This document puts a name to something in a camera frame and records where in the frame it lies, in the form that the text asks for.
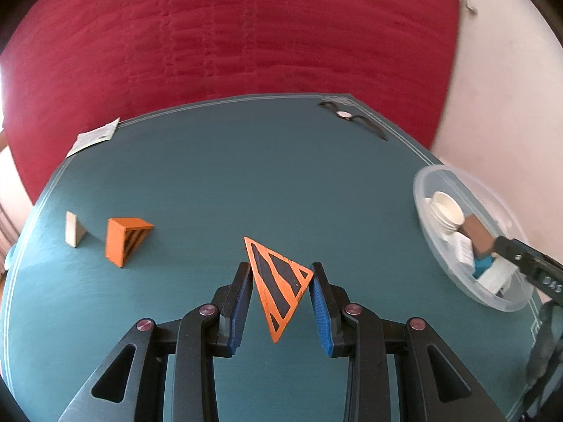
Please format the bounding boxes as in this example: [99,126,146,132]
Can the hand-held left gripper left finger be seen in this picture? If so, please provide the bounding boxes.
[57,261,253,422]

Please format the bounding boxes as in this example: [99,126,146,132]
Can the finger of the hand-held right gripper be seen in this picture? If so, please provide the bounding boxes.
[492,235,536,275]

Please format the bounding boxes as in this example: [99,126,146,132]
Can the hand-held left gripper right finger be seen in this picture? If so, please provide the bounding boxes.
[308,261,508,422]

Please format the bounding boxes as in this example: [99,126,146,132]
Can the blue triangular block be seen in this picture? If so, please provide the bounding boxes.
[472,255,492,279]

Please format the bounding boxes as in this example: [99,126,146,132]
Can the large wooden rectangular block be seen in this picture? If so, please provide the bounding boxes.
[455,215,496,258]

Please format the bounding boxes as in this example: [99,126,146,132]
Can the white rectangular block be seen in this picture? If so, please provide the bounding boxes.
[454,234,476,269]

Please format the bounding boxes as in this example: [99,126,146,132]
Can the orange striped triangle block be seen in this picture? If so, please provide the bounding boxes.
[244,236,315,344]

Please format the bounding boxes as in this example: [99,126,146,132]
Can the white cup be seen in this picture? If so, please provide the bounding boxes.
[433,213,467,235]
[430,191,463,225]

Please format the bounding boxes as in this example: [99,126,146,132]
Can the clear plastic bowl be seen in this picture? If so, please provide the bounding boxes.
[412,165,539,313]

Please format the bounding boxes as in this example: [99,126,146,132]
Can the green table mat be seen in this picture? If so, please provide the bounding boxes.
[0,92,546,422]

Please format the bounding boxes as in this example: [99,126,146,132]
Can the orange block with black stripes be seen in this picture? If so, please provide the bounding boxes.
[105,217,154,269]

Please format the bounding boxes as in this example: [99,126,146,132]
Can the small wooden triangle block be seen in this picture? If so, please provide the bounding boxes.
[65,211,87,248]

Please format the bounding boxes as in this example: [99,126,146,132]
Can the white paper leaflet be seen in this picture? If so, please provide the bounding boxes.
[66,117,121,158]

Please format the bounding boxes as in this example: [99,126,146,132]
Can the red quilted blanket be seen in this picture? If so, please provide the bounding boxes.
[0,0,462,205]

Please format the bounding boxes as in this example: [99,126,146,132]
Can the black strap wristwatch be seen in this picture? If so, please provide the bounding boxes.
[317,100,388,141]

